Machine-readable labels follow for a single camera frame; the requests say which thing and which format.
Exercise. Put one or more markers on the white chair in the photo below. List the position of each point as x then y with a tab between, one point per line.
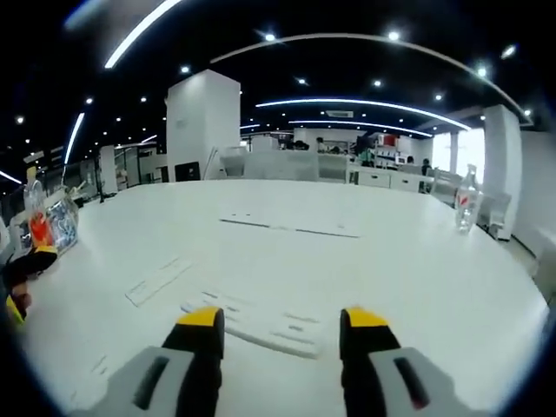
495	213

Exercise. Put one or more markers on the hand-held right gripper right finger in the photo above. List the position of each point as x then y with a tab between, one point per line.
369	360

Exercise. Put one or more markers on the white shelf with red boxes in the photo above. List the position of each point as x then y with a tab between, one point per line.
395	150

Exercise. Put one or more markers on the white desk partition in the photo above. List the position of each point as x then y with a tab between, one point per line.
280	165

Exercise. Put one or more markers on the orange-capped bottle with red label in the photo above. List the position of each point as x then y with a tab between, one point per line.
39	226

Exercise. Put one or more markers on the black square box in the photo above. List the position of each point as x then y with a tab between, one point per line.
187	171

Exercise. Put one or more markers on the clear bag with blue print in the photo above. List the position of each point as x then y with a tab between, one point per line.
63	226

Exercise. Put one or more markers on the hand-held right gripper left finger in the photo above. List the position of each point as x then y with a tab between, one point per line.
195	360

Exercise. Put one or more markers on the clear water bottle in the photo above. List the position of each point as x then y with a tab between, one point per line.
467	204

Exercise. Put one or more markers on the white drawer cabinet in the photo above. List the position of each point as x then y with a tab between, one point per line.
382	179

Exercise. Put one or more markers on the white square pillar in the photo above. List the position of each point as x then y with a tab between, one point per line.
501	152
202	126

